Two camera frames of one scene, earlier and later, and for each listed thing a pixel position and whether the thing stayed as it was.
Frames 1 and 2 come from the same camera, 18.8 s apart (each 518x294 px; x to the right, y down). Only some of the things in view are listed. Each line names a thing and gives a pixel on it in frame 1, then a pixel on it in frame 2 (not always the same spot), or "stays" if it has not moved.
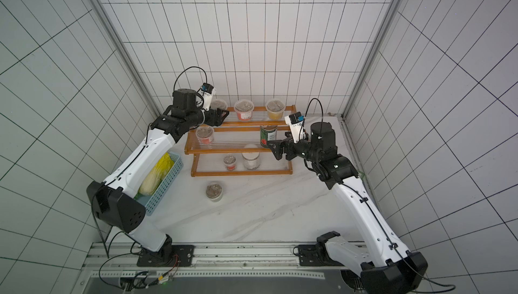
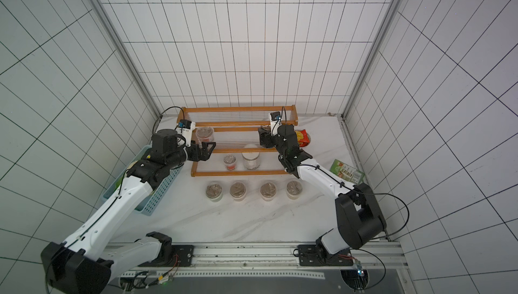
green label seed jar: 214,191 stays
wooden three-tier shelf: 240,146 stays
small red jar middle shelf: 205,134 stays
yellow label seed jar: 275,108 → 294,189
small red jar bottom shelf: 230,160 stays
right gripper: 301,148 → 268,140
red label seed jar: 244,109 → 268,191
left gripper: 216,119 → 205,154
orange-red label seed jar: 219,104 → 238,190
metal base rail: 117,261 stays
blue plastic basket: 152,201 stays
